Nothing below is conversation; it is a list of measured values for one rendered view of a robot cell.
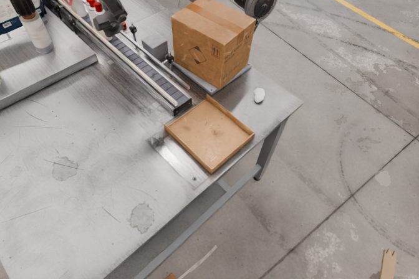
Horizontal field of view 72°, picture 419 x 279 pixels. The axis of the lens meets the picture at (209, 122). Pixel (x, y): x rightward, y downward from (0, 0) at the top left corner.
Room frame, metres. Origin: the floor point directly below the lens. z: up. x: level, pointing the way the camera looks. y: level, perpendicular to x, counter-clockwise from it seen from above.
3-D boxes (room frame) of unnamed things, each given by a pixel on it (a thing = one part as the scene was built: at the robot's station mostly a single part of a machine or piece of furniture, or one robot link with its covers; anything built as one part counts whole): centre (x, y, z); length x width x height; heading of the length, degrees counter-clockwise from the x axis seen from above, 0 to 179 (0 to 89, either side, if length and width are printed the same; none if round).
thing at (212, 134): (0.72, 0.00, 0.85); 0.30 x 0.26 x 0.04; 47
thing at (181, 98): (1.40, 0.73, 0.86); 1.65 x 0.08 x 0.04; 47
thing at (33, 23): (1.14, 0.86, 1.03); 0.09 x 0.09 x 0.30
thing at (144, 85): (1.40, 0.73, 0.85); 1.65 x 0.11 x 0.05; 47
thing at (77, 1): (1.44, 0.77, 0.98); 0.05 x 0.05 x 0.20
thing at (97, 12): (1.25, 0.57, 0.98); 0.05 x 0.05 x 0.20
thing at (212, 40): (1.15, 0.01, 0.99); 0.30 x 0.24 x 0.27; 55
